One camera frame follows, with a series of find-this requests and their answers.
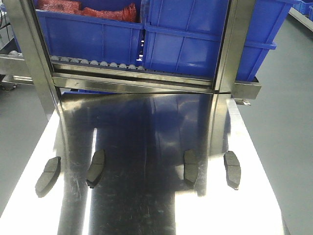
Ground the red mesh bag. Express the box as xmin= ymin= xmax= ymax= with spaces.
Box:
xmin=37 ymin=0 xmax=137 ymax=23

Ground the blue plastic bin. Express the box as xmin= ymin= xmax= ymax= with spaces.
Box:
xmin=143 ymin=0 xmax=295 ymax=81
xmin=33 ymin=0 xmax=144 ymax=65

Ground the right blue plastic bin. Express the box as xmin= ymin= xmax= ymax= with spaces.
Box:
xmin=143 ymin=0 xmax=295 ymax=81

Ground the brake pad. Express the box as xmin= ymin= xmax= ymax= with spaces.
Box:
xmin=224 ymin=151 xmax=241 ymax=190
xmin=35 ymin=156 xmax=61 ymax=198
xmin=86 ymin=149 xmax=106 ymax=188
xmin=183 ymin=149 xmax=199 ymax=188

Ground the roller conveyor track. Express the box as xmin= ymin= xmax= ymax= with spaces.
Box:
xmin=50 ymin=55 xmax=145 ymax=71

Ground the stainless steel rack frame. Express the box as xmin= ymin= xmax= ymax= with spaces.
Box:
xmin=0 ymin=0 xmax=261 ymax=118

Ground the left blue plastic bin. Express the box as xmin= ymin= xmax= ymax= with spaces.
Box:
xmin=33 ymin=0 xmax=144 ymax=65

